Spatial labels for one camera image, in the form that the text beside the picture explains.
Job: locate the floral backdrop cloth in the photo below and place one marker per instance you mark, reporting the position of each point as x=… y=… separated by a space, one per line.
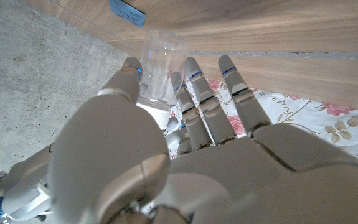
x=306 y=118

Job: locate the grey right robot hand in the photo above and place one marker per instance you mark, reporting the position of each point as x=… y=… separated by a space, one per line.
x=23 y=186

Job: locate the clear plastic medicine bottle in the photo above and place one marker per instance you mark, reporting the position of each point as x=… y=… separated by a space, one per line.
x=163 y=68

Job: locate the blue sugar packet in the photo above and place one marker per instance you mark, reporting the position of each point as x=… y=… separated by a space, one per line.
x=127 y=12

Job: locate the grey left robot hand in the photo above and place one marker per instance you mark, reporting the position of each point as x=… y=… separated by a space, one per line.
x=228 y=180

